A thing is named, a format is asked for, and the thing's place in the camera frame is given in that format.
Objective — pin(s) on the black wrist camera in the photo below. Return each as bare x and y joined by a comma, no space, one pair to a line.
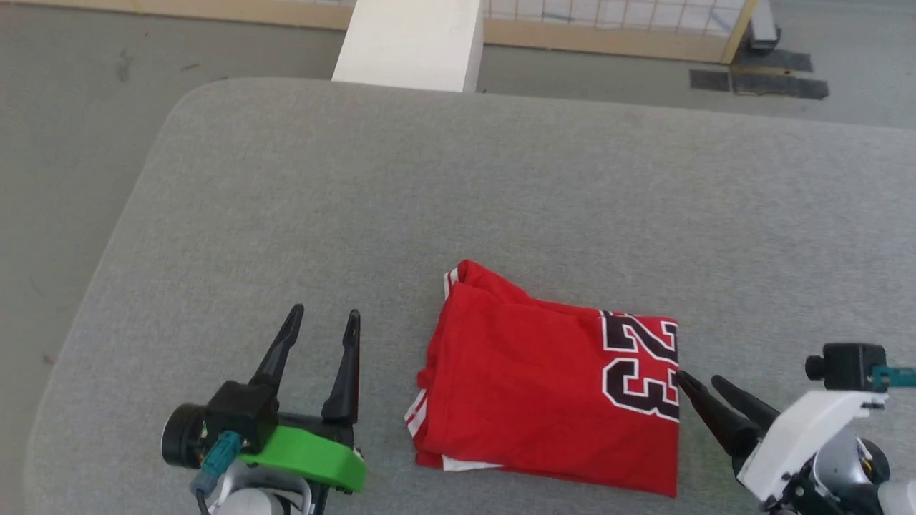
236,415
851,365

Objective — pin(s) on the large black floor mat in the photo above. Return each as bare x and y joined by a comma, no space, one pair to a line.
780,86

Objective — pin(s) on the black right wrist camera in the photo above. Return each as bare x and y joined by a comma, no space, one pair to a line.
851,365

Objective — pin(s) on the white rectangular block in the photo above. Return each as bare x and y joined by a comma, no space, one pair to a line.
411,43

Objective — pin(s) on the grey metal post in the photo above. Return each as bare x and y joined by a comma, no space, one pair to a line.
764,25

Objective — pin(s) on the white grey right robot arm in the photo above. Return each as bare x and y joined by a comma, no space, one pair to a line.
851,472

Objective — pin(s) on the small black floor mat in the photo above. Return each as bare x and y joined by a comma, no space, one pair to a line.
710,80

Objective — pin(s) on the red basketball jersey number 23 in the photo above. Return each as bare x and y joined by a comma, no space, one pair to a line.
529,386

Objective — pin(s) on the dark grey floor mat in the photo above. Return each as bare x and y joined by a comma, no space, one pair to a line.
776,60

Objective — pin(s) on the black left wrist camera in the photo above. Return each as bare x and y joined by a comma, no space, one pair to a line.
236,415

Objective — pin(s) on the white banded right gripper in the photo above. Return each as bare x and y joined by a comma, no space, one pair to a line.
801,436

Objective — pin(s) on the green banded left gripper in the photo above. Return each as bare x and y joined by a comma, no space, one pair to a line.
308,450

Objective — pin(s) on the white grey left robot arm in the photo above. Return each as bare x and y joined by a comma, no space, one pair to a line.
257,501

